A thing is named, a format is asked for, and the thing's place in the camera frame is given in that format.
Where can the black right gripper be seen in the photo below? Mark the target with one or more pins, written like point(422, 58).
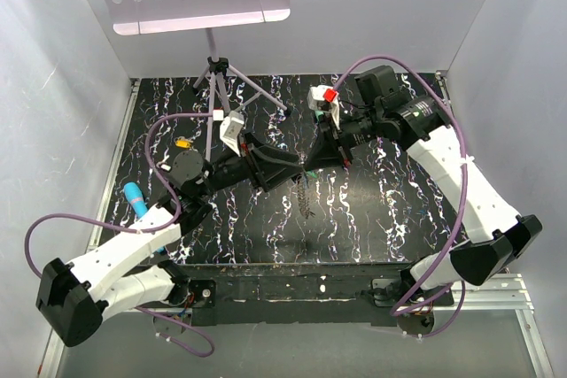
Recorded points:
point(330, 149)

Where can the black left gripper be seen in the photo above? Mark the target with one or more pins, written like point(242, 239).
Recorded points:
point(265, 165)

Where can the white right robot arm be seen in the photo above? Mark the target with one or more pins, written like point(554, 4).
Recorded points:
point(497, 233)

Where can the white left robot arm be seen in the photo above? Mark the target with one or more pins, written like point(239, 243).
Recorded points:
point(77, 296)

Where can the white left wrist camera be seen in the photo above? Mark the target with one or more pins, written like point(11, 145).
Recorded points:
point(231, 125)

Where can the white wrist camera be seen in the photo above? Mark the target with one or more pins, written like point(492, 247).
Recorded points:
point(324, 99)
point(231, 125)

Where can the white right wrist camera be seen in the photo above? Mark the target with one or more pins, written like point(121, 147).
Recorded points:
point(324, 99)

